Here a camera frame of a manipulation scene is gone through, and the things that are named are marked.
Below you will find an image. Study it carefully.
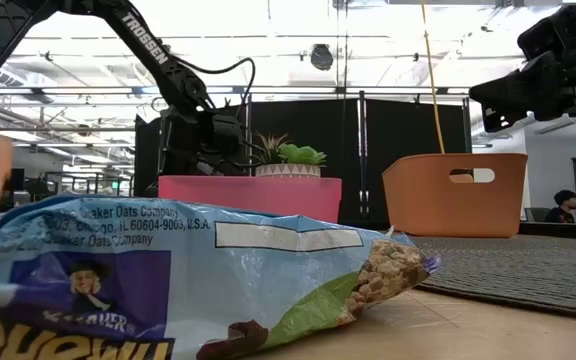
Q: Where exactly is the blue Quaker Chewy granola bar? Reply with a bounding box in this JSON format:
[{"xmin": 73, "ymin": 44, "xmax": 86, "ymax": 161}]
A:
[{"xmin": 0, "ymin": 194, "xmax": 442, "ymax": 360}]

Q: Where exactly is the red plastic tray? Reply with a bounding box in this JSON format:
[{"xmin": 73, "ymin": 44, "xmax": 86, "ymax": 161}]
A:
[{"xmin": 157, "ymin": 174, "xmax": 343, "ymax": 225}]

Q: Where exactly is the succulent in white patterned pot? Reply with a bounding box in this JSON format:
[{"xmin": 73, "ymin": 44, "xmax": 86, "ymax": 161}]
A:
[{"xmin": 253, "ymin": 132, "xmax": 328, "ymax": 179}]

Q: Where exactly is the person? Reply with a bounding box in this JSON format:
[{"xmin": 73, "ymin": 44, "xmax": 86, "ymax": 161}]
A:
[{"xmin": 544, "ymin": 189, "xmax": 576, "ymax": 224}]

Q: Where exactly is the black partition screen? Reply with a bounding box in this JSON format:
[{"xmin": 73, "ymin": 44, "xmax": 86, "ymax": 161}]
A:
[{"xmin": 134, "ymin": 90, "xmax": 472, "ymax": 229}]

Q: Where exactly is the black round overhead device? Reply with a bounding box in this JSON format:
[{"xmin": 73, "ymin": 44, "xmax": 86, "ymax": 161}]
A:
[{"xmin": 310, "ymin": 43, "xmax": 335, "ymax": 71}]

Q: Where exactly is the grey round woven placemat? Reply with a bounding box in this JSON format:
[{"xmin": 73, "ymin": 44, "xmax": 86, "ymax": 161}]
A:
[{"xmin": 407, "ymin": 233, "xmax": 576, "ymax": 321}]

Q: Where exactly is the yellow hanging cable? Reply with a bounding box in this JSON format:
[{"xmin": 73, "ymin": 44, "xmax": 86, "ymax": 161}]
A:
[{"xmin": 420, "ymin": 0, "xmax": 447, "ymax": 154}]

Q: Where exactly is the orange plastic basket with handles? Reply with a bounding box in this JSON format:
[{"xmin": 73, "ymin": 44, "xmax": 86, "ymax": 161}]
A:
[{"xmin": 381, "ymin": 152, "xmax": 529, "ymax": 239}]

